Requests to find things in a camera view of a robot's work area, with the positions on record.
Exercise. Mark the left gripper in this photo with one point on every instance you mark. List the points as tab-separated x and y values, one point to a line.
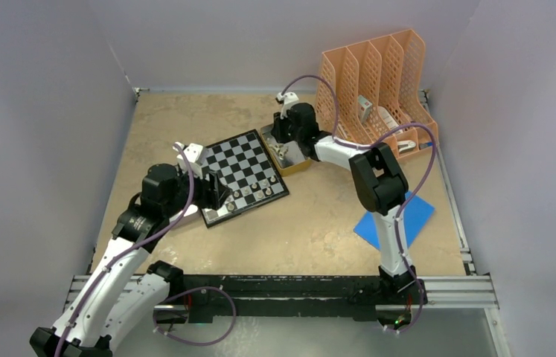
212	193

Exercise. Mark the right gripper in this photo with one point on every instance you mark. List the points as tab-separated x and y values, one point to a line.
278	125

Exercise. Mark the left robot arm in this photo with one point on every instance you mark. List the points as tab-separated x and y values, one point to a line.
103	313

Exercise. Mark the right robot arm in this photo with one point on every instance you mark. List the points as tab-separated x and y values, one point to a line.
379	182

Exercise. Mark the yellow tray of white pieces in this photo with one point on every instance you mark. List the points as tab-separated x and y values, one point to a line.
288	158

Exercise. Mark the silver tray of black pieces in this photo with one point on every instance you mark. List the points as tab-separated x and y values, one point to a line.
190	215

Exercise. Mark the black and white chessboard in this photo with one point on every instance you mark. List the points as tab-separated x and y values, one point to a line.
243	161

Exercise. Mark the orange file organizer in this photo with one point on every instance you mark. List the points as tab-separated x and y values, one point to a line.
364	76

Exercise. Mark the black base bar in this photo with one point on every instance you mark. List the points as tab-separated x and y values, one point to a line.
359	298

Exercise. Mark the white stapler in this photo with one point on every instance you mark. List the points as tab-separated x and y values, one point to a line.
406	146

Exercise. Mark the blue flat sheet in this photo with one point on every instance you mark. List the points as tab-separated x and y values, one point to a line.
416	215

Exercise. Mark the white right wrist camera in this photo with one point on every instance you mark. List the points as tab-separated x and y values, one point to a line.
287	100

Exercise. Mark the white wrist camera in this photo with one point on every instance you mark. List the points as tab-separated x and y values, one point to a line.
191	158
287	100

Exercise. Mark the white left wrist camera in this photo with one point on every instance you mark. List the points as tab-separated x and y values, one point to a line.
191	158

